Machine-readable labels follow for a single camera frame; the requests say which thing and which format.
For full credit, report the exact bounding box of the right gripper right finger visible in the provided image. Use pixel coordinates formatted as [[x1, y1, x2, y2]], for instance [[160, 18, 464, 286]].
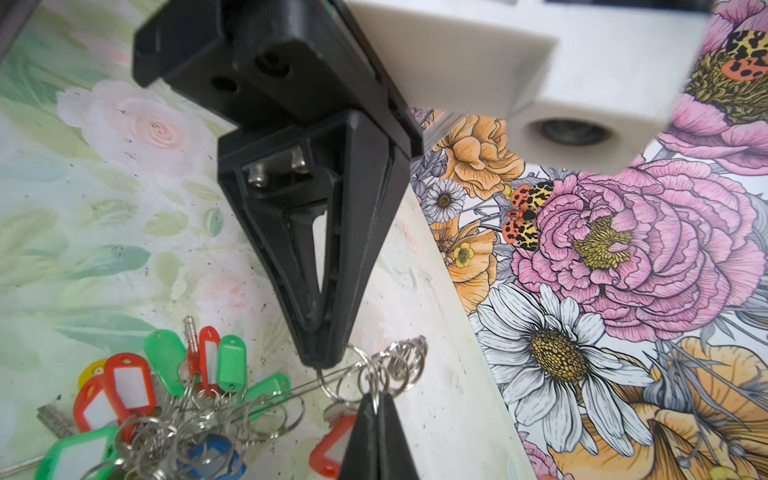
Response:
[[377, 392, 419, 480]]

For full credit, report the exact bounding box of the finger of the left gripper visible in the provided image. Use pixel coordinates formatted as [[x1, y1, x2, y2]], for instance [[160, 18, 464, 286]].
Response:
[[326, 139, 408, 367], [218, 110, 389, 369]]

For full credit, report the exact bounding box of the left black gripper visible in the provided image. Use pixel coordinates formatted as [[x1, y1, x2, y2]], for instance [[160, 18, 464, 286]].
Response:
[[132, 1, 423, 158]]

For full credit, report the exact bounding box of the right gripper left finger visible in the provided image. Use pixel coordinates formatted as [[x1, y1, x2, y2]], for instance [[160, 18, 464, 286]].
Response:
[[338, 393, 379, 480]]

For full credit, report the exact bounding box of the red tagged key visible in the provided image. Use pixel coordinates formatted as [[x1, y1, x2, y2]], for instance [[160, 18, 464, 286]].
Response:
[[309, 403, 358, 479]]

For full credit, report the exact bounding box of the metal key organizer plate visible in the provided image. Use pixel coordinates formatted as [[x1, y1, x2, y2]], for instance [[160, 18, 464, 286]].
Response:
[[79, 336, 428, 479]]

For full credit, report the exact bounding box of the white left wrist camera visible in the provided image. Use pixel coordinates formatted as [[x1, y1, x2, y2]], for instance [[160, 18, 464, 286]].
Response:
[[348, 1, 713, 174]]

